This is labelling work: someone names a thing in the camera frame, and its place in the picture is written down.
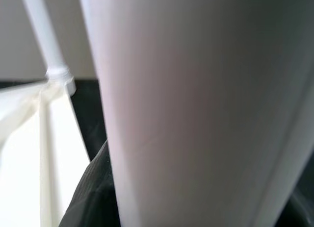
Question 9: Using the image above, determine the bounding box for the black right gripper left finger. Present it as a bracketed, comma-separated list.
[57, 138, 123, 227]

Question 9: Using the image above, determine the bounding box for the white plastic table top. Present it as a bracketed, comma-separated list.
[0, 77, 91, 227]

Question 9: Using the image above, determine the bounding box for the white plastic table leg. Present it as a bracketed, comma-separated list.
[78, 0, 314, 227]
[19, 0, 76, 97]

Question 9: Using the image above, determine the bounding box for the black table cloth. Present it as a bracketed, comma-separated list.
[0, 78, 110, 163]

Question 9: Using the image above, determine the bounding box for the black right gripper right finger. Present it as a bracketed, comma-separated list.
[290, 185, 314, 227]

